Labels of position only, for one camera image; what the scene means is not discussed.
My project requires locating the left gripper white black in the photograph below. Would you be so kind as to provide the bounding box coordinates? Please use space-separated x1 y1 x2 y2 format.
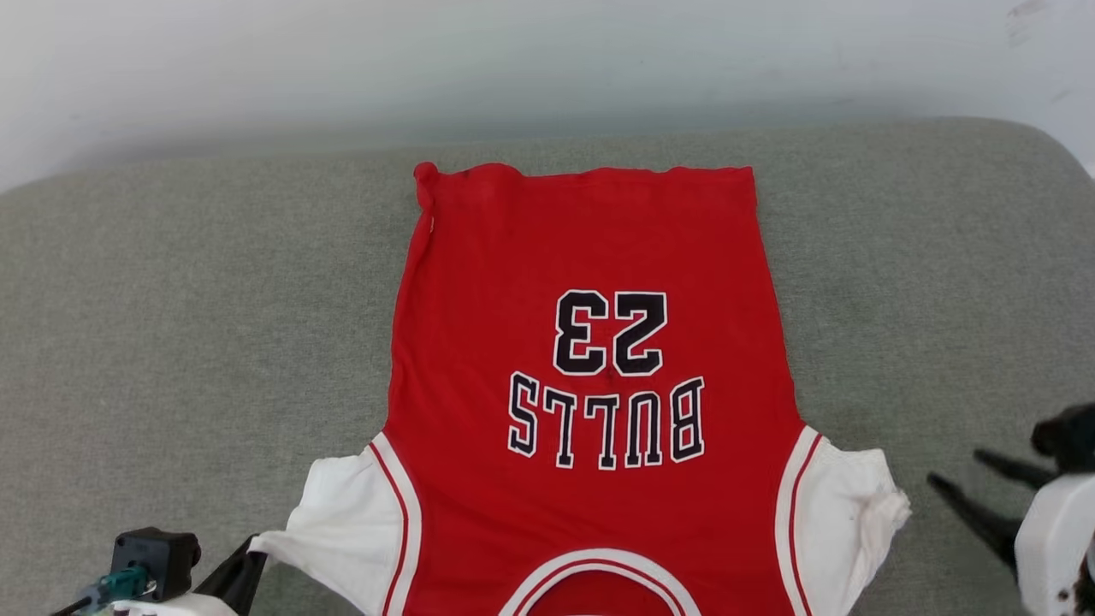
111 536 269 616

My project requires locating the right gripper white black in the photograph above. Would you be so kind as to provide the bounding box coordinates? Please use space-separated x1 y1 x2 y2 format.
927 449 1095 616

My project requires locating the red and white basketball jersey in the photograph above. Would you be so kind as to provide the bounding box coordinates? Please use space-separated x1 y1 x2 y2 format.
248 161 913 616

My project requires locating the grey fabric sofa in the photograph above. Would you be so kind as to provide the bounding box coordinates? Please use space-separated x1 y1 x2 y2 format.
0 117 1095 616

